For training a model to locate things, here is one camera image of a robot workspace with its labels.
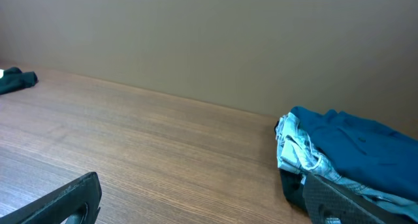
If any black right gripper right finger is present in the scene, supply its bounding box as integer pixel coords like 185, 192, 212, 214
303, 174, 413, 224

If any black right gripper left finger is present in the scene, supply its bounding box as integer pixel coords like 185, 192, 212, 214
1, 172, 102, 224

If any folded black garment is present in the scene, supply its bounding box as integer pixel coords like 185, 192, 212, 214
280, 169, 307, 212

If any folded light grey garment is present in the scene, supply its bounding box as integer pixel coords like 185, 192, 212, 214
275, 113, 417, 221

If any folded blue shirt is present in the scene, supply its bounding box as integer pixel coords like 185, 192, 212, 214
291, 106, 417, 201

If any crumpled black t-shirt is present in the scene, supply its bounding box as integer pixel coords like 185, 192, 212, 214
1, 67, 39, 95

